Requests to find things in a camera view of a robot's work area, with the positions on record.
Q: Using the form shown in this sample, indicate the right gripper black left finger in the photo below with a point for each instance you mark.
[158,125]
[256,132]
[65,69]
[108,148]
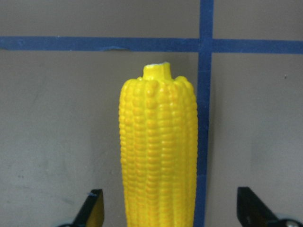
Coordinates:
[91,213]

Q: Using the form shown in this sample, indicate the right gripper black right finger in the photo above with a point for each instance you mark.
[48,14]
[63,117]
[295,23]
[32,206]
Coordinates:
[253,212]

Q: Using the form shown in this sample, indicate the yellow corn cob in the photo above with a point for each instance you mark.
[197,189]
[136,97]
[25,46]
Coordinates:
[158,129]

